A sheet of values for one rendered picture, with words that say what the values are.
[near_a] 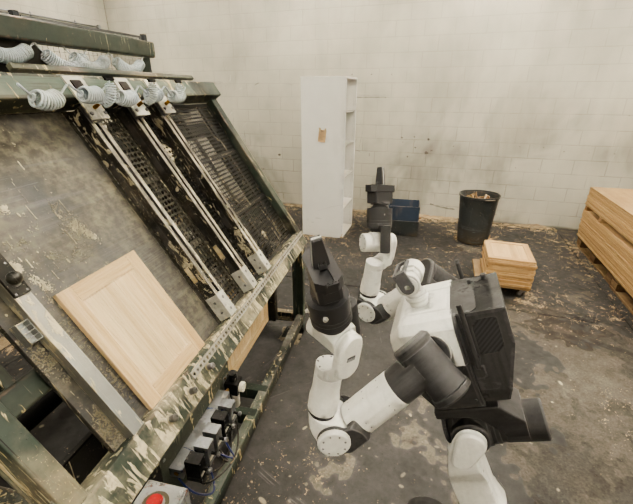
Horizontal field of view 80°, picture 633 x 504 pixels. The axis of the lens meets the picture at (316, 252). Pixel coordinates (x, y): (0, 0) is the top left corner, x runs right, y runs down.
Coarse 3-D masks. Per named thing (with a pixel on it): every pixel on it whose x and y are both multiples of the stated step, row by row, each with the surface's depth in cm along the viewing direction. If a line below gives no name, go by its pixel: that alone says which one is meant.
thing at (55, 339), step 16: (0, 288) 106; (16, 304) 107; (32, 304) 109; (32, 320) 108; (48, 320) 111; (48, 336) 109; (64, 336) 113; (64, 352) 111; (80, 352) 115; (64, 368) 113; (80, 368) 113; (96, 368) 117; (80, 384) 114; (96, 384) 115; (96, 400) 115; (112, 400) 117; (112, 416) 116; (128, 416) 119; (128, 432) 118
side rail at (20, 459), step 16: (0, 416) 92; (0, 432) 90; (16, 432) 93; (0, 448) 90; (16, 448) 91; (32, 448) 94; (0, 464) 94; (16, 464) 91; (32, 464) 93; (48, 464) 95; (16, 480) 95; (32, 480) 92; (48, 480) 94; (64, 480) 97; (32, 496) 96; (48, 496) 94; (64, 496) 95; (80, 496) 98
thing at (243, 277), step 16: (128, 112) 179; (144, 112) 182; (128, 128) 182; (144, 128) 182; (144, 144) 184; (160, 144) 187; (160, 160) 185; (176, 176) 187; (176, 192) 190; (192, 192) 193; (192, 208) 191; (208, 224) 193; (208, 240) 196; (224, 240) 199; (224, 256) 198; (240, 272) 200
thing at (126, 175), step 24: (72, 120) 156; (96, 120) 155; (96, 144) 158; (120, 168) 160; (144, 192) 163; (144, 216) 166; (168, 216) 170; (168, 240) 168; (192, 264) 170; (216, 288) 177; (216, 312) 178
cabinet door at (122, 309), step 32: (128, 256) 148; (96, 288) 131; (128, 288) 142; (160, 288) 155; (96, 320) 126; (128, 320) 136; (160, 320) 148; (128, 352) 131; (160, 352) 142; (192, 352) 154; (128, 384) 127; (160, 384) 136
